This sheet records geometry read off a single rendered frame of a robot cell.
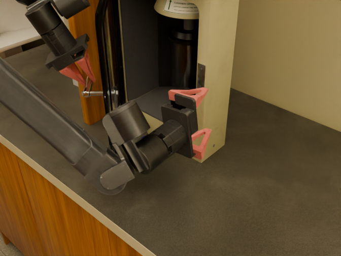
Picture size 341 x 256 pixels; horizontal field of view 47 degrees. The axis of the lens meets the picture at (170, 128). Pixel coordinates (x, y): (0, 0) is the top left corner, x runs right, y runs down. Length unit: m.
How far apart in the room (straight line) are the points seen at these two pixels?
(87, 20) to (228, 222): 0.64
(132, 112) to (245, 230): 0.42
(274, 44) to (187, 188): 0.57
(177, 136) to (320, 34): 0.66
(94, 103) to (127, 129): 0.56
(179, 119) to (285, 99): 0.70
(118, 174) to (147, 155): 0.06
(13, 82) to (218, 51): 0.47
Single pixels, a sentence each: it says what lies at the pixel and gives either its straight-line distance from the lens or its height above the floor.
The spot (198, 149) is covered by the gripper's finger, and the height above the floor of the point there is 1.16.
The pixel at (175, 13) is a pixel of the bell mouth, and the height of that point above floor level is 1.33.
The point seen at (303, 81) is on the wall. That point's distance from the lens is 1.32.
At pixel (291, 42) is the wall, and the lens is 1.30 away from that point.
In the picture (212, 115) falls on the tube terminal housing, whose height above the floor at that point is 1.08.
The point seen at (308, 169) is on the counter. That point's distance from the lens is 1.13.
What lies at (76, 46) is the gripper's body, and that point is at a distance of 0.89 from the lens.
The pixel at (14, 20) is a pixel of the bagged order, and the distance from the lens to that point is 2.09.
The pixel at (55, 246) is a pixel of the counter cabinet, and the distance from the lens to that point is 1.54.
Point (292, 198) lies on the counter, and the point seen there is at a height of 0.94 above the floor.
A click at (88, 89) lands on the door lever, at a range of 0.90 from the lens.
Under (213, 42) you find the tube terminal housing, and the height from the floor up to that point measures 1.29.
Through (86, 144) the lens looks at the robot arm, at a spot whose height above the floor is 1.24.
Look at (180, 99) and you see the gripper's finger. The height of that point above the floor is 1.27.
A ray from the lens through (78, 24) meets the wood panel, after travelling 1.11.
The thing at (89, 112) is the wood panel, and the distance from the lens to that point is 1.23.
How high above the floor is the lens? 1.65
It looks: 36 degrees down
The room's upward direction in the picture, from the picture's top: straight up
